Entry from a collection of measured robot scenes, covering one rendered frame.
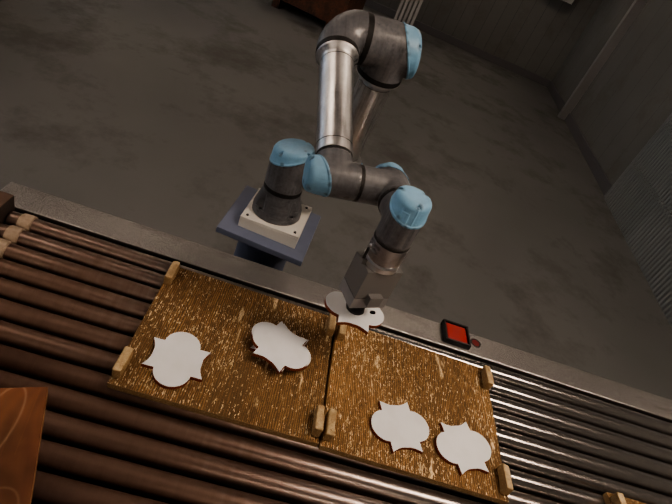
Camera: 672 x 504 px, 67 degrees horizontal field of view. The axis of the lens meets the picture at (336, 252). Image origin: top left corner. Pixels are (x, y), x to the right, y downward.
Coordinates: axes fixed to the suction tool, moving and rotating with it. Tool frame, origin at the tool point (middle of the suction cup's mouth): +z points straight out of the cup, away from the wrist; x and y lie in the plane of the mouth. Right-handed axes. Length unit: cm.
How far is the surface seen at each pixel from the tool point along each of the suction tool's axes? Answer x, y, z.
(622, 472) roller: -41, 65, 14
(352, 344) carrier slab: 0.5, 5.2, 12.5
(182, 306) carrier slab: 13.4, -32.9, 12.5
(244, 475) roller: -25.3, -26.6, 14.2
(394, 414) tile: -19.2, 7.3, 11.5
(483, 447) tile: -29.7, 25.6, 11.5
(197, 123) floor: 274, 25, 106
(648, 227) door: 162, 409, 81
